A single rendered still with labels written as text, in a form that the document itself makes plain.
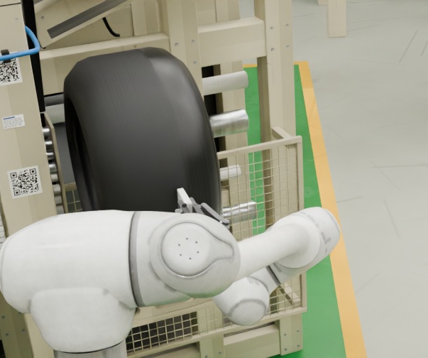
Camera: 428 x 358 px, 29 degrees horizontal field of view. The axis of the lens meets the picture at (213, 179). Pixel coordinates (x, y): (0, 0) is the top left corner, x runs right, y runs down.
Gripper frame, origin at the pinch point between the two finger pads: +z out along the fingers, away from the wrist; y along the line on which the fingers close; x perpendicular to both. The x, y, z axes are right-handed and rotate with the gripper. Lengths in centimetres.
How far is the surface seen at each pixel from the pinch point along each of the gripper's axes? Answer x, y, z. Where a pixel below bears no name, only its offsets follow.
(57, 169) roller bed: 23, 21, 63
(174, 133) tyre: -12.6, -1.2, 9.9
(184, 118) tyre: -14.8, -4.5, 12.0
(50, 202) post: 7.8, 28.4, 23.1
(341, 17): 168, -285, 454
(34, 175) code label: -0.1, 31.2, 24.2
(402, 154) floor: 151, -199, 208
